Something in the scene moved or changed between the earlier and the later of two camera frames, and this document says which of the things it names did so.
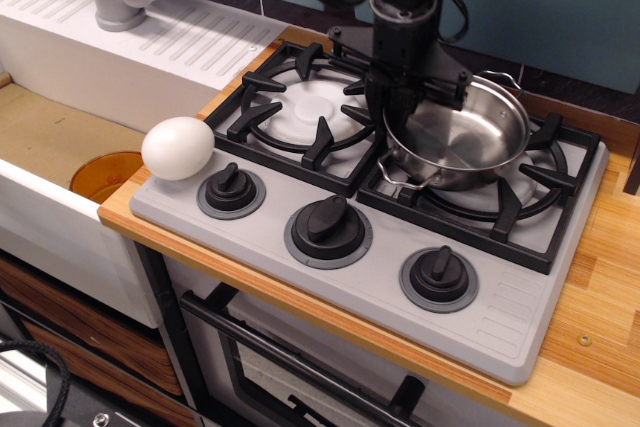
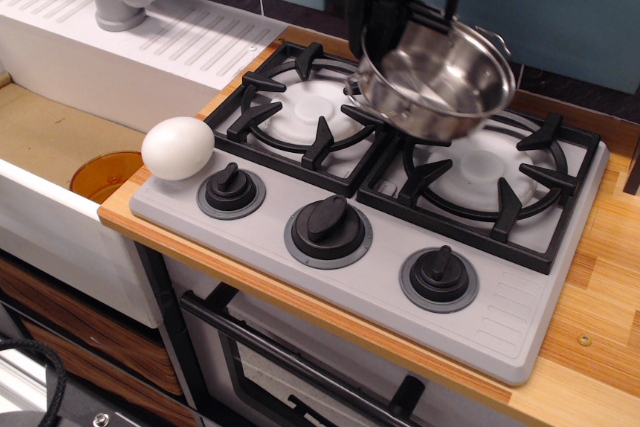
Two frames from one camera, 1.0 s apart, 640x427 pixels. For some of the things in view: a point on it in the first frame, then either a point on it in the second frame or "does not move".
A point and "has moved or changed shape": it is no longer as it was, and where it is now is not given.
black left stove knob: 233,194 does not move
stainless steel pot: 461,150 has moved or changed shape
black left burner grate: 306,109 does not move
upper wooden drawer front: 103,327 does not move
